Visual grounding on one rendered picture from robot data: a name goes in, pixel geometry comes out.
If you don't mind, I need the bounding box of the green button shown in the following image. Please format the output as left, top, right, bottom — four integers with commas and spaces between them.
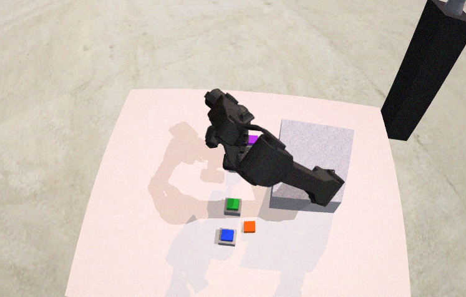
224, 197, 242, 217

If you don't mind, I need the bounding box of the purple button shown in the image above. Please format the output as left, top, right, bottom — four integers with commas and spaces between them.
246, 135, 259, 151

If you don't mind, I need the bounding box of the orange block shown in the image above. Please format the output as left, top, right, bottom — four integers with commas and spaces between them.
244, 221, 256, 233

